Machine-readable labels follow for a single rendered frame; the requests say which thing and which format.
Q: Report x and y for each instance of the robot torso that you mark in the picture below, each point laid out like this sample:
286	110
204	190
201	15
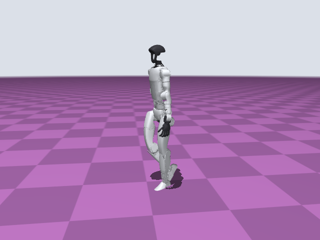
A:
156	88

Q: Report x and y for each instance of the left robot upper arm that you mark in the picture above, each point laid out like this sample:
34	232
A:
165	75

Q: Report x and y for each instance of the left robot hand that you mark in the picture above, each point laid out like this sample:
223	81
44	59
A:
165	128

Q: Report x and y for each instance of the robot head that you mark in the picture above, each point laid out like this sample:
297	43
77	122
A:
156	50

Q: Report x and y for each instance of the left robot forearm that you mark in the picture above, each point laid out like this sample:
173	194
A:
167	107

